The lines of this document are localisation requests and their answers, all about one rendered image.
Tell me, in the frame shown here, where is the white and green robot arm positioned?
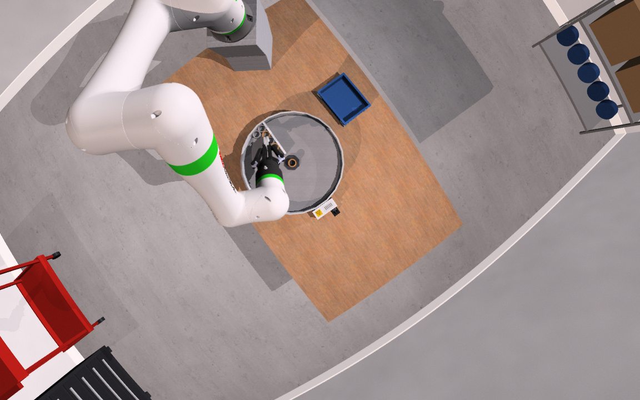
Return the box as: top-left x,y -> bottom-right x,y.
66,0 -> 289,227

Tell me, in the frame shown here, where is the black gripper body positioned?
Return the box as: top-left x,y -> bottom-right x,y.
257,157 -> 280,169

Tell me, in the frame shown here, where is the blue open-top crate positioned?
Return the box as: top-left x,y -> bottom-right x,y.
317,72 -> 371,127

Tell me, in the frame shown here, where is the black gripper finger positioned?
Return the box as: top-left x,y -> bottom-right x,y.
266,136 -> 285,162
251,137 -> 267,169

